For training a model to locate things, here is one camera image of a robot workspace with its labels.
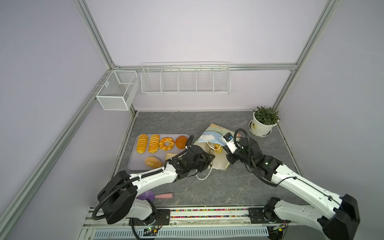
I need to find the white mesh box basket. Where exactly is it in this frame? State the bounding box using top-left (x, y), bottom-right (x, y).
top-left (96, 70), bottom-right (140, 111)

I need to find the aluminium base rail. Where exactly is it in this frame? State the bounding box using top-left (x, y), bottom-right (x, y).
top-left (80, 204), bottom-right (337, 230)

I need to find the fake oval sugared bread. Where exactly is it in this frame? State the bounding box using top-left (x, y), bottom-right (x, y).
top-left (145, 157), bottom-right (163, 169)

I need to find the fake braided ring bread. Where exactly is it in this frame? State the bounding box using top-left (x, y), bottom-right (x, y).
top-left (159, 137), bottom-right (175, 151)

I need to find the potted green plant white pot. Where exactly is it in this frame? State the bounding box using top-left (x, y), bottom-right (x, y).
top-left (249, 106), bottom-right (280, 137)

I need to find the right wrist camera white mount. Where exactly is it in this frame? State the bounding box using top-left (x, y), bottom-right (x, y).
top-left (223, 133), bottom-right (238, 154)

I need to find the white wire shelf basket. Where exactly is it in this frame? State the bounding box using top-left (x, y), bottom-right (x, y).
top-left (141, 62), bottom-right (232, 95)

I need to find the fake yellow ridged bread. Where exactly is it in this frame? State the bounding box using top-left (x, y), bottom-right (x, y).
top-left (148, 134), bottom-right (160, 154)
top-left (136, 134), bottom-right (149, 154)

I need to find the fake toast slice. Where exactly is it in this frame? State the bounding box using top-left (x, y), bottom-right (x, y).
top-left (165, 153), bottom-right (178, 160)

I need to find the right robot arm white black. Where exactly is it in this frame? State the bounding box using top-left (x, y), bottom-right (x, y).
top-left (224, 134), bottom-right (361, 240)

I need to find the round orange fake bun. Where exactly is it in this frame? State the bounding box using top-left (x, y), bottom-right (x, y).
top-left (175, 136), bottom-right (188, 149)

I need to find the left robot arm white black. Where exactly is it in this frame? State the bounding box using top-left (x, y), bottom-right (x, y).
top-left (92, 145), bottom-right (215, 225)

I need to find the purple scoop with pink handle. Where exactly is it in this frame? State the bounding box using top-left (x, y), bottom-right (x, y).
top-left (137, 191), bottom-right (174, 201)

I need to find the paper bag with landscape print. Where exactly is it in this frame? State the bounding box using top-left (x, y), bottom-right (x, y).
top-left (194, 124), bottom-right (235, 171)

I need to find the lavender cutting mat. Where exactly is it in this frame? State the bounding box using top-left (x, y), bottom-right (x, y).
top-left (128, 137), bottom-right (183, 172)

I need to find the fake long ridged bread roll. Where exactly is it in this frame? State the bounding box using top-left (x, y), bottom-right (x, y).
top-left (214, 144), bottom-right (223, 153)

